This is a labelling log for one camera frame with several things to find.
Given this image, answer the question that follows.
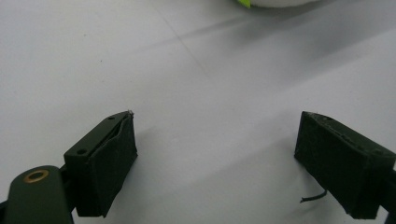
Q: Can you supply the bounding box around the pale blue table mat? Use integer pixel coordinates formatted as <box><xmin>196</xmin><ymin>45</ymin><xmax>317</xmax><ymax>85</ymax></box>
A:
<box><xmin>0</xmin><ymin>0</ymin><xmax>396</xmax><ymax>224</ymax></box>

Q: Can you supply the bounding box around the thin dark thread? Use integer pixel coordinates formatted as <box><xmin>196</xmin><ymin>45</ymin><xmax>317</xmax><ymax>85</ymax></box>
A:
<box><xmin>299</xmin><ymin>189</ymin><xmax>328</xmax><ymax>204</ymax></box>

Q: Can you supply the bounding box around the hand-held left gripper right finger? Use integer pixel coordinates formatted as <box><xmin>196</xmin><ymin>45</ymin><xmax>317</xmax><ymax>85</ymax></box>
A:
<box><xmin>293</xmin><ymin>110</ymin><xmax>396</xmax><ymax>220</ymax></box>

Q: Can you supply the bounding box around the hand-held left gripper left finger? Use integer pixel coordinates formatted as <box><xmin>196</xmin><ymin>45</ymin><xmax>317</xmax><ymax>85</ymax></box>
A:
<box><xmin>64</xmin><ymin>110</ymin><xmax>138</xmax><ymax>218</ymax></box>

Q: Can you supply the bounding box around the panda plush toy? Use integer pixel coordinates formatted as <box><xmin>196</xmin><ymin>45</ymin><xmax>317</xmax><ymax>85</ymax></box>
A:
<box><xmin>234</xmin><ymin>0</ymin><xmax>321</xmax><ymax>9</ymax></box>

